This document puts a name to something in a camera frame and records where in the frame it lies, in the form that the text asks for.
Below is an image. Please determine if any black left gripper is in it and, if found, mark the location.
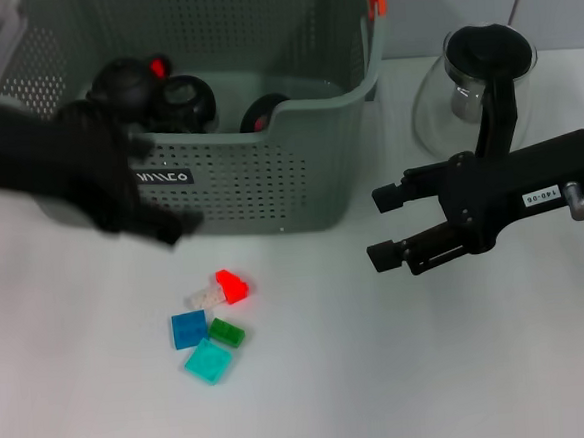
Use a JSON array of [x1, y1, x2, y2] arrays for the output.
[[0, 82, 207, 258]]

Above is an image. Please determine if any blue building brick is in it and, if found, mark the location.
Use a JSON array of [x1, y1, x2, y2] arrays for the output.
[[170, 308, 211, 352]]

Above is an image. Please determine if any large bright red brick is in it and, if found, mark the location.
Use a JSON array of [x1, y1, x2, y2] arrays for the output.
[[213, 266, 252, 306]]

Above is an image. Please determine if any grey-green perforated storage bin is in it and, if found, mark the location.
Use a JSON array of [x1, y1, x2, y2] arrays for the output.
[[0, 0, 404, 253]]

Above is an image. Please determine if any clear white building brick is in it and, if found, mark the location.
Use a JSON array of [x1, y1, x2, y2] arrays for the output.
[[183, 283, 227, 312]]

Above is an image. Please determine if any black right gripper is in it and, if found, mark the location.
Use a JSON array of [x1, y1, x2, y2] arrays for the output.
[[359, 127, 584, 280]]

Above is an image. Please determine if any glass teacup with black holder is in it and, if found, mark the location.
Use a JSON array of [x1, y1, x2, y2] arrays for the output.
[[147, 114, 210, 139], [236, 92, 295, 133], [153, 73, 220, 132]]

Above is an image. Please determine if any black clay teapot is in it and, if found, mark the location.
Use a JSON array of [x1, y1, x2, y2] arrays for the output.
[[84, 53, 175, 119]]

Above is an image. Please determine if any green rectangular building brick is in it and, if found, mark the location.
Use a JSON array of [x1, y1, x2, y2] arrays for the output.
[[207, 316, 247, 352]]

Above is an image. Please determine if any teal square flat plate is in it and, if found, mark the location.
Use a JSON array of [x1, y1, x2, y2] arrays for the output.
[[182, 336, 234, 388]]

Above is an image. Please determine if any glass teapot with black lid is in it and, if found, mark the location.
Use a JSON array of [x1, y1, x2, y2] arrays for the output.
[[405, 20, 545, 164]]

